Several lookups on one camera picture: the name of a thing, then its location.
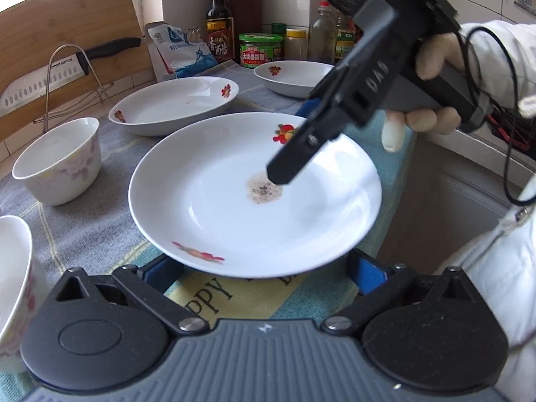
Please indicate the dark red knife block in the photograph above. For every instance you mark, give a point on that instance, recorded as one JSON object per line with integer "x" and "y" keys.
{"x": 245, "y": 12}

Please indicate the small green-capped jar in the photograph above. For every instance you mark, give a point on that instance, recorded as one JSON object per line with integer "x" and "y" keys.
{"x": 279, "y": 31}

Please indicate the dark vinegar bottle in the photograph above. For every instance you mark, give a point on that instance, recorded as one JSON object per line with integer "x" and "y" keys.
{"x": 218, "y": 29}

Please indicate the stainless steel sink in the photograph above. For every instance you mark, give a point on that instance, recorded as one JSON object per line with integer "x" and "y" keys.
{"x": 439, "y": 201}

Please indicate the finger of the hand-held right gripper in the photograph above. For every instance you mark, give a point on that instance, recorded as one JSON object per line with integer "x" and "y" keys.
{"x": 309, "y": 106}
{"x": 301, "y": 150}

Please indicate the bamboo cutting board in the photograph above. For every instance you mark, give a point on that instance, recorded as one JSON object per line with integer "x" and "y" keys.
{"x": 50, "y": 16}

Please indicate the clear glass bottle red cap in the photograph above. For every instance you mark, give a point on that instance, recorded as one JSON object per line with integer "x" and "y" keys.
{"x": 321, "y": 37}

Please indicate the large white floral plate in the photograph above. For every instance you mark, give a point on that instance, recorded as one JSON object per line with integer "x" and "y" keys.
{"x": 209, "y": 201}

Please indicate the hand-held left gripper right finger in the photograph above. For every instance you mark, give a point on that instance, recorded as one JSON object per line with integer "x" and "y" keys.
{"x": 368, "y": 274}

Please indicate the grey blue checked cloth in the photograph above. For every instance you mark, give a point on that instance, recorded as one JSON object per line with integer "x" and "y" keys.
{"x": 104, "y": 226}

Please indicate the small white floral deep plate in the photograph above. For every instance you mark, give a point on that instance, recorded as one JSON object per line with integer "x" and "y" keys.
{"x": 293, "y": 77}

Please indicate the yellow-capped spice jar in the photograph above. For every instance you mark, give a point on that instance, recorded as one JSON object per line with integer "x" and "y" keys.
{"x": 296, "y": 44}

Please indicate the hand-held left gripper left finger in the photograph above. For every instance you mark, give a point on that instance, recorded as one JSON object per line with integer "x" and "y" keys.
{"x": 157, "y": 271}

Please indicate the white blue salt bag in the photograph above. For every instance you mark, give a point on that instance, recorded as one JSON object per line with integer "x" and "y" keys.
{"x": 180, "y": 56}

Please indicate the person's right forearm white sleeve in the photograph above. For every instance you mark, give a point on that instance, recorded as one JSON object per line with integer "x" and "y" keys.
{"x": 502, "y": 58}

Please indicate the white bowl pink floral print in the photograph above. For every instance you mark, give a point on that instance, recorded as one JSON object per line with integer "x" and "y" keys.
{"x": 54, "y": 167}
{"x": 14, "y": 280}

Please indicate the person's white jacket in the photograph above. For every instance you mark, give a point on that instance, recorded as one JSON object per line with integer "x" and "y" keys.
{"x": 498, "y": 293}

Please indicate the red-labelled sauce bottle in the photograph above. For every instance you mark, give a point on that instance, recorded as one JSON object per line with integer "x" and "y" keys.
{"x": 356, "y": 29}

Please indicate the person's right hand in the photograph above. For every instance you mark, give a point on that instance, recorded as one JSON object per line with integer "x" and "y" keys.
{"x": 435, "y": 54}

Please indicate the green lidded sauce jar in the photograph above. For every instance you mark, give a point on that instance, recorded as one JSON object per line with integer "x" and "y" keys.
{"x": 259, "y": 52}

